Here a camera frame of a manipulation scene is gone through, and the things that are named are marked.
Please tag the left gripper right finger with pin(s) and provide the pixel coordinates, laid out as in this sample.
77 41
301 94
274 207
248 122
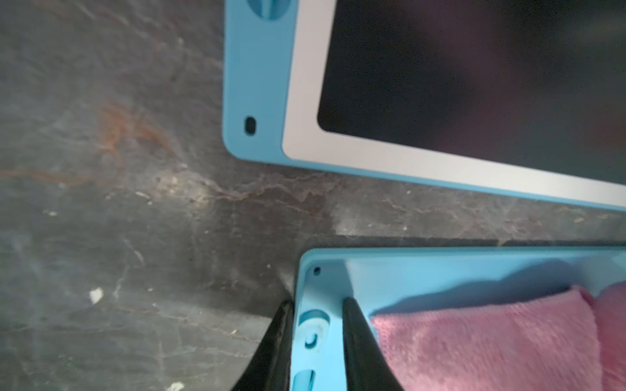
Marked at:
365 366

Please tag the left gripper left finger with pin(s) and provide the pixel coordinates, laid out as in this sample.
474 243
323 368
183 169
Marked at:
269 368

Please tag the blue front drawing tablet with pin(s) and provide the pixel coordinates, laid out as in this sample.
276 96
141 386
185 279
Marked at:
404 280

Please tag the blue drawing tablet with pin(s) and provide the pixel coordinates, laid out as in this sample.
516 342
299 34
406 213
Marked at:
404 280
514 98

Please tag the pink cleaning cloth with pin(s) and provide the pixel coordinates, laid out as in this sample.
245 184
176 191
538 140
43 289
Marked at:
568 341

